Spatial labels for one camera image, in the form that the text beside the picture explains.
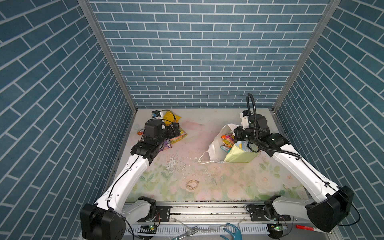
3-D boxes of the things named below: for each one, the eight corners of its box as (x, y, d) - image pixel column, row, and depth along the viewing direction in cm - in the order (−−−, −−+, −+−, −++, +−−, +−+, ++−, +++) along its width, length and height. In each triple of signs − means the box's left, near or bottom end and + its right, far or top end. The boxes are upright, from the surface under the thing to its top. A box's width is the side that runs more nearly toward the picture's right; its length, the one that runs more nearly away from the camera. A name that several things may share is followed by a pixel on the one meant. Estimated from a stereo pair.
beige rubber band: (186, 189, 84) (186, 188, 82) (187, 181, 86) (187, 179, 85) (199, 189, 84) (199, 188, 82) (199, 181, 87) (199, 179, 85)
